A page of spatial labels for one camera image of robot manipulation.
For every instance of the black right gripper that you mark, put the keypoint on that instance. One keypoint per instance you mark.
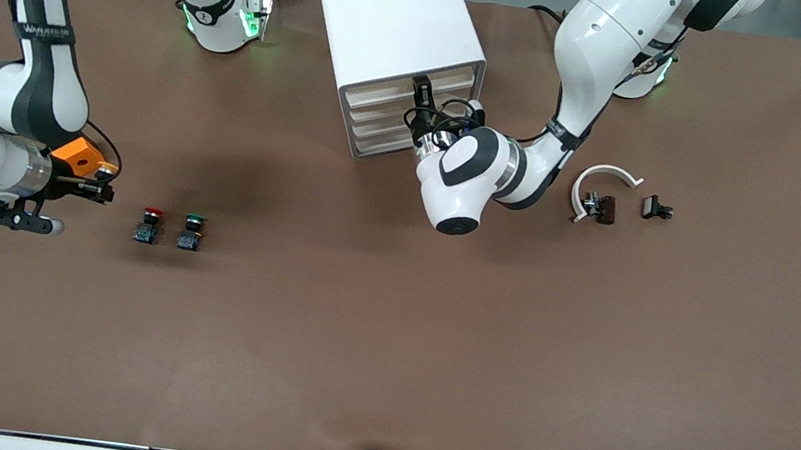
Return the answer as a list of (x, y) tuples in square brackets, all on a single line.
[(66, 187)]

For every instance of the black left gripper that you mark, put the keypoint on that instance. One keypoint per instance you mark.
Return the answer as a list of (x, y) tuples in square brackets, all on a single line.
[(422, 122)]

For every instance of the cream drawer front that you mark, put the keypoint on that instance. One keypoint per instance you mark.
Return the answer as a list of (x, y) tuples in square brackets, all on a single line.
[(378, 93), (374, 127), (380, 143), (376, 110)]

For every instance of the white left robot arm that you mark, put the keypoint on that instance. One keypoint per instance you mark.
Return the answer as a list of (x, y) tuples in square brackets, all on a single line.
[(599, 35)]

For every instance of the red push button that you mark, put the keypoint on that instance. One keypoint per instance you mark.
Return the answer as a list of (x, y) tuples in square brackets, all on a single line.
[(147, 231)]

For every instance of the white drawer cabinet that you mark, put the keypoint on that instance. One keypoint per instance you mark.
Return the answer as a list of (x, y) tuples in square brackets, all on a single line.
[(388, 17)]

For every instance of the green push button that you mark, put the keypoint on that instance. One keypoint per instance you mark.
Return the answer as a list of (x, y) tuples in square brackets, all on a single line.
[(189, 237)]

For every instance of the orange box with black side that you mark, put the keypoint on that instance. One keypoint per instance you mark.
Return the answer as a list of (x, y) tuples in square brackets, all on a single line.
[(85, 152)]

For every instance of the white curved plastic piece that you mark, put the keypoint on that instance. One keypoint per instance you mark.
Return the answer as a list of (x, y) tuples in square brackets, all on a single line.
[(610, 169)]

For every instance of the brown block with metal terminals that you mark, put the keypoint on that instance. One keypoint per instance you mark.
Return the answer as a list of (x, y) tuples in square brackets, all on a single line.
[(607, 209)]

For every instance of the brown table mat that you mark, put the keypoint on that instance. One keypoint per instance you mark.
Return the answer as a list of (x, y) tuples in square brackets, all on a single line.
[(387, 330)]

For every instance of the small black component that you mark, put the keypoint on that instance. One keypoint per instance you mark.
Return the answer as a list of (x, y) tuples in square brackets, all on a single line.
[(652, 207)]

